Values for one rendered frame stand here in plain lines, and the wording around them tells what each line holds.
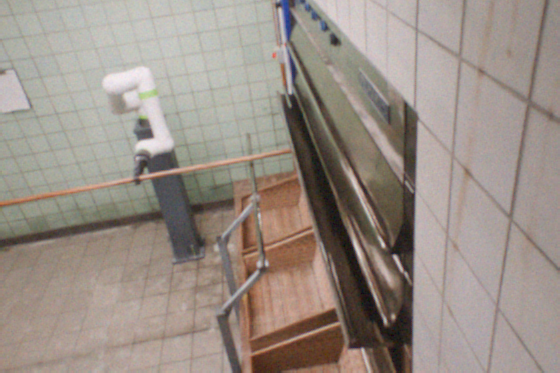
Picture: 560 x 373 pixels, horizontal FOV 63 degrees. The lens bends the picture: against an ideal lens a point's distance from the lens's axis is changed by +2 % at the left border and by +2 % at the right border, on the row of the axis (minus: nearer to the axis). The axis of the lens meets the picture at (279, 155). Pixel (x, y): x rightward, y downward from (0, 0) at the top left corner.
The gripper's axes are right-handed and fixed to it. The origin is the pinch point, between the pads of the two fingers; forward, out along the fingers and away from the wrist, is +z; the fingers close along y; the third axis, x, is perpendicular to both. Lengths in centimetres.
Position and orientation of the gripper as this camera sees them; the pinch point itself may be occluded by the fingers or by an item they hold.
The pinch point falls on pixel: (137, 178)
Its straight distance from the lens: 264.6
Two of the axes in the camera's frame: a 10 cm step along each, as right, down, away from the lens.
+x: -9.8, 1.8, -0.5
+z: 1.4, 4.9, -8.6
